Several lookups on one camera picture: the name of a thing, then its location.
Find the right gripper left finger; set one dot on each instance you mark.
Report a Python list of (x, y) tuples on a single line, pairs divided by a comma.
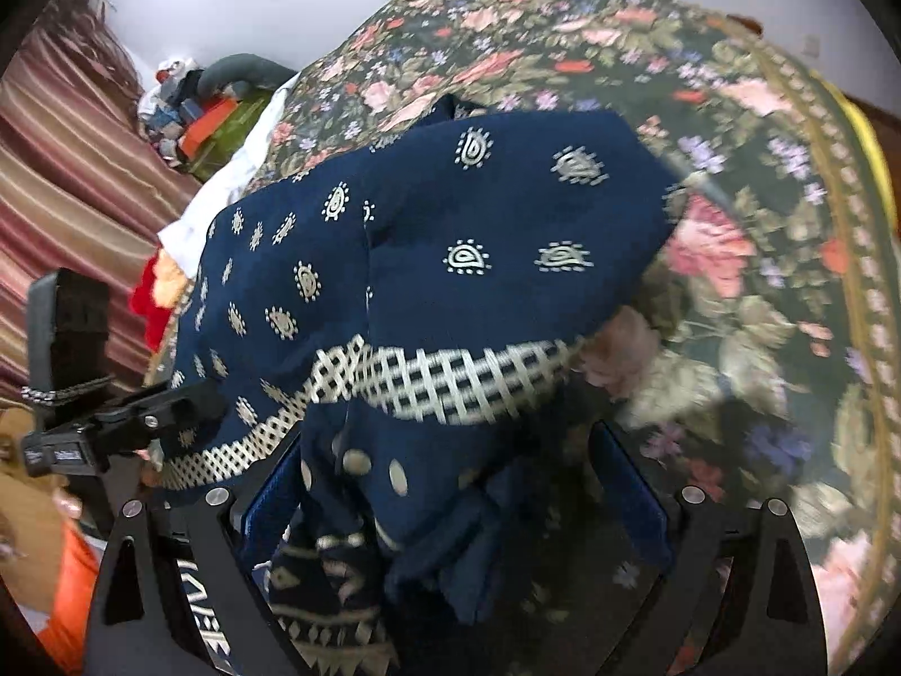
[(173, 596)]

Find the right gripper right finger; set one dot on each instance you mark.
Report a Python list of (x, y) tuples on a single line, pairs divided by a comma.
[(768, 620)]

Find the navy patterned hooded garment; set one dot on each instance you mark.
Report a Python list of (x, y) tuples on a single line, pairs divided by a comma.
[(398, 325)]

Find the orange sleeve forearm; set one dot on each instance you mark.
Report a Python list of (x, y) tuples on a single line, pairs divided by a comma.
[(64, 637)]

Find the person's left hand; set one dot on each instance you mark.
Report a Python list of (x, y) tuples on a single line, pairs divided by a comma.
[(34, 524)]

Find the red and cream plush blanket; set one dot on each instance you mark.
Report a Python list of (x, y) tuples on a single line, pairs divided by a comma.
[(156, 295)]

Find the white cloth on bed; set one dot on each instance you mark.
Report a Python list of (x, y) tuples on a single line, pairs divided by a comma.
[(184, 239)]

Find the dark floral bedspread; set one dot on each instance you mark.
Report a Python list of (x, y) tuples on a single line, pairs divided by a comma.
[(777, 298)]

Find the striped maroon curtain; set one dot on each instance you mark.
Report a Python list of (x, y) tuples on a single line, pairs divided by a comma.
[(80, 188)]

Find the clutter pile of small items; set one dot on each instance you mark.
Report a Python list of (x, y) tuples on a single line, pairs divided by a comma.
[(169, 106)]

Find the grey plush toy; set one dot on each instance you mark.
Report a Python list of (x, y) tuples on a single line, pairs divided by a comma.
[(252, 70)]

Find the colourful fleece blanket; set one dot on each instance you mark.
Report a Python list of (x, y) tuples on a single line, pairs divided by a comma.
[(867, 136)]

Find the wall socket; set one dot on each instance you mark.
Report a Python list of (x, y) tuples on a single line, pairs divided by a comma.
[(811, 46)]

